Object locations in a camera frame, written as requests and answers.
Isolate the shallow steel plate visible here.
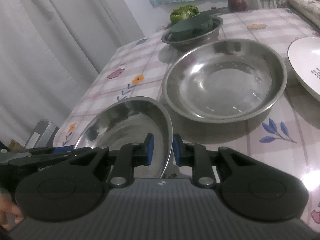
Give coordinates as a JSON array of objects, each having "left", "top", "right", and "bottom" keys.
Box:
[{"left": 74, "top": 96, "right": 173, "bottom": 178}]

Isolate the large steel basin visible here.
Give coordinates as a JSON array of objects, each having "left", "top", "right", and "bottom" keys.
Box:
[{"left": 163, "top": 38, "right": 287, "bottom": 124}]

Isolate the green ceramic bowl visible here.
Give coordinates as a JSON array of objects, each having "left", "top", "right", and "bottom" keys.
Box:
[{"left": 170, "top": 15, "right": 213, "bottom": 41}]

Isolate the deep steel bowl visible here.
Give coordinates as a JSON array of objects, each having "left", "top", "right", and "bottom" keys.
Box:
[{"left": 162, "top": 15, "right": 223, "bottom": 51}]

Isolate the left hand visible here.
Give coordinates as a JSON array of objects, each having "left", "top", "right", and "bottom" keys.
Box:
[{"left": 0, "top": 189, "right": 24, "bottom": 230}]

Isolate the grey cardboard box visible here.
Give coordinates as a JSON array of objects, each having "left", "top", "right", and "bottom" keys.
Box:
[{"left": 24, "top": 120, "right": 59, "bottom": 149}]

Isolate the brown cardboard box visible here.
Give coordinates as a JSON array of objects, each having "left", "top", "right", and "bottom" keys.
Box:
[{"left": 8, "top": 140, "right": 23, "bottom": 151}]

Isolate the grey curtain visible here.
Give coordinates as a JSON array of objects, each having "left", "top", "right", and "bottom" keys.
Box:
[{"left": 1, "top": 0, "right": 142, "bottom": 144}]

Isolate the green lettuce head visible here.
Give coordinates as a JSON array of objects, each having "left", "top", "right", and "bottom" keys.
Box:
[{"left": 170, "top": 5, "right": 200, "bottom": 25}]

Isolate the white ceramic plate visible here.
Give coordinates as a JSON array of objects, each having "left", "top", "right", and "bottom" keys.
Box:
[{"left": 287, "top": 37, "right": 320, "bottom": 101}]

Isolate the cream cushioned chair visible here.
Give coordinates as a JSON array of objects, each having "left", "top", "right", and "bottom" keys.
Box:
[{"left": 266, "top": 0, "right": 320, "bottom": 29}]

